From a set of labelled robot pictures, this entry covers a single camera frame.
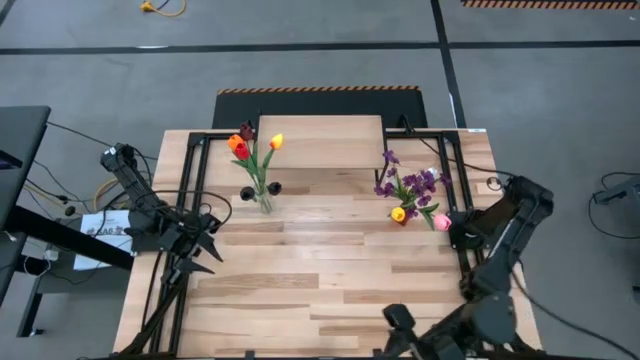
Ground dark red tulip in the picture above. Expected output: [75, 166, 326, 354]
[239, 122, 271, 214]

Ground yellow floor cable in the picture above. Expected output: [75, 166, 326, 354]
[138, 0, 187, 18]

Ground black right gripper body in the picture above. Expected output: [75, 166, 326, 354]
[382, 303, 471, 360]

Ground clear glass vase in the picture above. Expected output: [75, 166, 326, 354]
[255, 189, 276, 215]

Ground grey floor device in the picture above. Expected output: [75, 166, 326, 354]
[592, 173, 640, 206]

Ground white printed paper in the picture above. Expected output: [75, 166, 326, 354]
[73, 209, 137, 271]

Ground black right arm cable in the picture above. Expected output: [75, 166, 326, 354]
[509, 269, 640, 360]
[399, 115, 519, 179]

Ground black floor cable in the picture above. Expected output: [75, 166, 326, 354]
[587, 172, 640, 240]

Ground black desk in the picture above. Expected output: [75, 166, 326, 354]
[0, 104, 135, 339]

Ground wooden shelf black legs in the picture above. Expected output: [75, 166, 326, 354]
[254, 114, 389, 189]

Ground orange red tulip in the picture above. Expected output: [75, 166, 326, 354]
[227, 133, 271, 214]

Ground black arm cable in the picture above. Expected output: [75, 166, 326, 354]
[134, 188, 234, 232]
[509, 269, 640, 360]
[399, 115, 519, 179]

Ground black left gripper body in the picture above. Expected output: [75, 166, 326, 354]
[162, 214, 221, 271]

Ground pink tulip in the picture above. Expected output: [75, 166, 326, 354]
[422, 204, 453, 233]

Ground yellow orange tulip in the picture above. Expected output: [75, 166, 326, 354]
[259, 133, 285, 214]

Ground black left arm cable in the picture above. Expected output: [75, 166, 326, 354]
[134, 188, 234, 232]

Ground black mat striped edge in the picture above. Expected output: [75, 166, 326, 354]
[212, 84, 430, 130]

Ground black metal table frame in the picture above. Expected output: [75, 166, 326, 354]
[114, 127, 546, 360]

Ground purple flower bunch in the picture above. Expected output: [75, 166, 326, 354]
[372, 149, 452, 221]

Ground orange black hazard strip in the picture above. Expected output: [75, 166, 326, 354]
[460, 0, 640, 11]

